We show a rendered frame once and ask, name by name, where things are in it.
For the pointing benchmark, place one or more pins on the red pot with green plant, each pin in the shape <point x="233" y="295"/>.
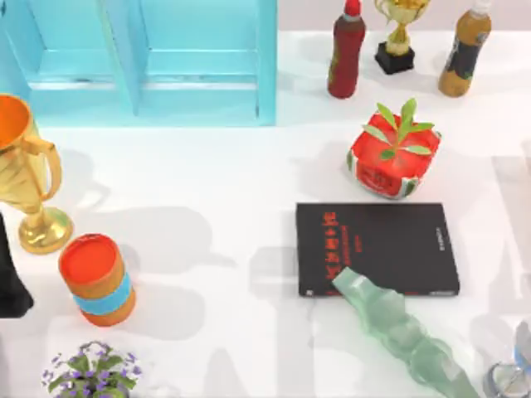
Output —
<point x="392" y="161"/>

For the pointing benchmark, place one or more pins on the brown bottle with dark label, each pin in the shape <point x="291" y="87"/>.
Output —
<point x="462" y="58"/>

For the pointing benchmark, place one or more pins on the clear bottle with blue label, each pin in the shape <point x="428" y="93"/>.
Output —
<point x="512" y="369"/>

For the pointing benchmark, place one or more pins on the red bottle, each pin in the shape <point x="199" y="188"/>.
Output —
<point x="346" y="54"/>

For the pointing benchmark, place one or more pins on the light blue rack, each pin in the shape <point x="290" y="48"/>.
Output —
<point x="199" y="62"/>

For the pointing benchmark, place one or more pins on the purple flower plant pot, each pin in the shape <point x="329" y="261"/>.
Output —
<point x="93" y="373"/>

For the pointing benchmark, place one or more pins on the black book with red lettering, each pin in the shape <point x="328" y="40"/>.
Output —
<point x="373" y="253"/>

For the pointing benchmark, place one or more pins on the pale green ridged bottle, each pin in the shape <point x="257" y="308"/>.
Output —
<point x="398" y="327"/>

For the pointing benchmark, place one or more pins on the small gold trophy black base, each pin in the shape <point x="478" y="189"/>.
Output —
<point x="399" y="39"/>

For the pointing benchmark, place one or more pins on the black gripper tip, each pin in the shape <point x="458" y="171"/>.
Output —
<point x="10" y="282"/>

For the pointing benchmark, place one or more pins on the large gold trophy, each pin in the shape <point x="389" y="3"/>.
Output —
<point x="29" y="174"/>

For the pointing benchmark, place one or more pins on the orange can with blue band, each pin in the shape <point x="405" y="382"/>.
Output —
<point x="97" y="282"/>

